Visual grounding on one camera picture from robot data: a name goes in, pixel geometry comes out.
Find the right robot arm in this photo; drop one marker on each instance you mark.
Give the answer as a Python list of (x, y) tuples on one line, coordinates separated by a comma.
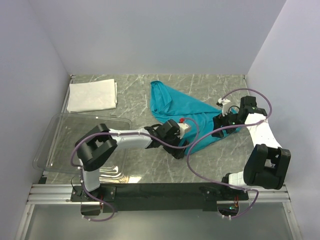
[(268, 163)]

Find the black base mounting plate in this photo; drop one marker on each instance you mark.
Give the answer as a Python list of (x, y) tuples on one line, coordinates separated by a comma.
[(167, 196)]

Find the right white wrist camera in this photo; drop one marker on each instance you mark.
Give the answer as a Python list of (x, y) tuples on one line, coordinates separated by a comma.
[(225, 104)]

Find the clear plastic bin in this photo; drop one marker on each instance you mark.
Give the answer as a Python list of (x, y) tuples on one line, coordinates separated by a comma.
[(64, 130)]

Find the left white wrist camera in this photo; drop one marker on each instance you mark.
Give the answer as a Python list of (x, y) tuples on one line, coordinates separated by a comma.
[(184, 128)]

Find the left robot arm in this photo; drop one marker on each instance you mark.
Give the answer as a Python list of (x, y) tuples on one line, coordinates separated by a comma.
[(94, 149)]

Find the teal t shirt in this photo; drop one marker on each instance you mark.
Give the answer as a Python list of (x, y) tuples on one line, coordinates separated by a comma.
[(167, 103)]

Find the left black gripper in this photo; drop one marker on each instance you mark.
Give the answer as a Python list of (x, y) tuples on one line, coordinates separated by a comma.
[(177, 153)]

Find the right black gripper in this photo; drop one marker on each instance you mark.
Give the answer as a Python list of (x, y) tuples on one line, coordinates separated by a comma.
[(219, 120)]

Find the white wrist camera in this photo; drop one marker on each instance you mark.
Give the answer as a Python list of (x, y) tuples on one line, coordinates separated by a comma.
[(184, 128), (225, 104)]

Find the folded white t shirt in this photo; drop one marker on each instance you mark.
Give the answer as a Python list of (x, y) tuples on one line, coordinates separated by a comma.
[(92, 96)]

